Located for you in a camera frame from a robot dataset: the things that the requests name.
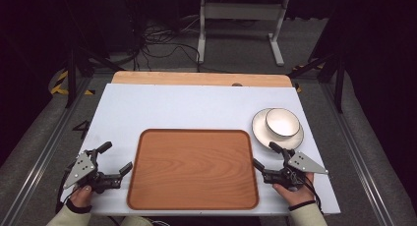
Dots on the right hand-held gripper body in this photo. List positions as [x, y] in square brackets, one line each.
[303, 163]

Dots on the wooden tray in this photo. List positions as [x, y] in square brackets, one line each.
[192, 169]

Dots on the aluminium floor rail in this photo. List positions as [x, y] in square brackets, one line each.
[354, 147]
[42, 154]

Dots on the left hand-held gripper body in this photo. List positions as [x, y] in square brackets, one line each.
[80, 169]

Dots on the person's right hand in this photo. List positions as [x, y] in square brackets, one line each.
[295, 196]

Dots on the white metal stand frame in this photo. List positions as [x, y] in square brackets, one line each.
[242, 10]

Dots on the person's left hand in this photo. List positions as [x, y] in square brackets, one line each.
[80, 196]

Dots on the white plate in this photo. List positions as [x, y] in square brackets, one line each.
[260, 131]

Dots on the white bowl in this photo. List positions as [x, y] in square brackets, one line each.
[282, 122]

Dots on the black wristband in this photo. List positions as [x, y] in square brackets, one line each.
[78, 209]
[301, 205]

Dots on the white table board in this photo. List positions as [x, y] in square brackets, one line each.
[170, 106]

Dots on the small black triangular bracket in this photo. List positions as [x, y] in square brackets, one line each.
[83, 127]

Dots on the black metal stand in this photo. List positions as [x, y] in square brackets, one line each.
[339, 85]
[71, 75]

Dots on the yellow black floor tape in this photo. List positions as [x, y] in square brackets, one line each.
[59, 85]
[296, 87]

